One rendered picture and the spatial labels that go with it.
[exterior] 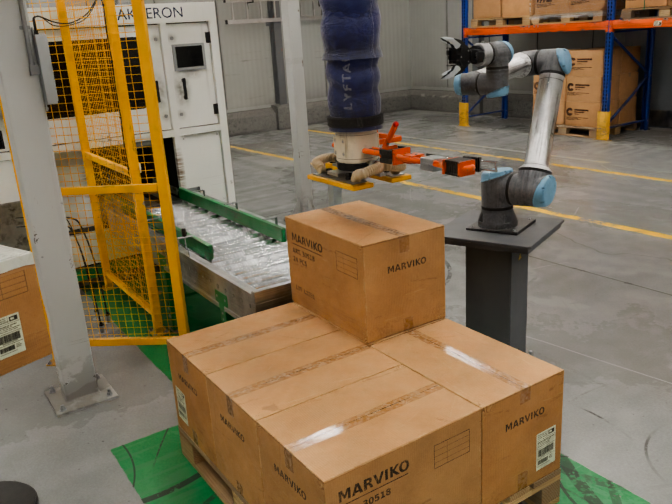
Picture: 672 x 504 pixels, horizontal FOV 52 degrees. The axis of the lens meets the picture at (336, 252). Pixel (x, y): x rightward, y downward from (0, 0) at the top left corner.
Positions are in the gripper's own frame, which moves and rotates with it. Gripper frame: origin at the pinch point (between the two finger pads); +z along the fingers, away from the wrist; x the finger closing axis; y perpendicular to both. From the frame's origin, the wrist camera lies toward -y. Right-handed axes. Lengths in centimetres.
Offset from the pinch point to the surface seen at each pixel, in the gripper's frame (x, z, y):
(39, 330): -85, 150, 54
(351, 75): -4.1, 28.7, 19.0
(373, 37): 9.1, 19.9, 16.0
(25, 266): -60, 150, 54
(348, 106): -15.6, 30.4, 19.8
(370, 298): -85, 41, -3
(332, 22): 15.4, 33.3, 23.1
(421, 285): -86, 16, -4
